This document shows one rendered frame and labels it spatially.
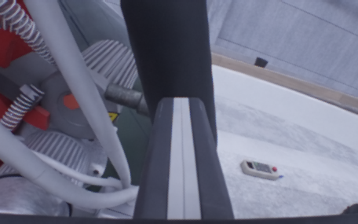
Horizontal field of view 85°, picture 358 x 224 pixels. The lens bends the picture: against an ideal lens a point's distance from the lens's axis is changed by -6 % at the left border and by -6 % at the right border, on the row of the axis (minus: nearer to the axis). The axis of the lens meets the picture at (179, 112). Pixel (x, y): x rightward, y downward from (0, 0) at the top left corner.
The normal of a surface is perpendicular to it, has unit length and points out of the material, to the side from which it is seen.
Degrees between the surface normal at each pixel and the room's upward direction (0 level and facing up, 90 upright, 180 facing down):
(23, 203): 16
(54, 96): 90
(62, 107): 90
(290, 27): 90
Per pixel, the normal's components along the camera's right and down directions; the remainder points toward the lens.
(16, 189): 0.33, -0.87
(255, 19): 0.00, 0.52
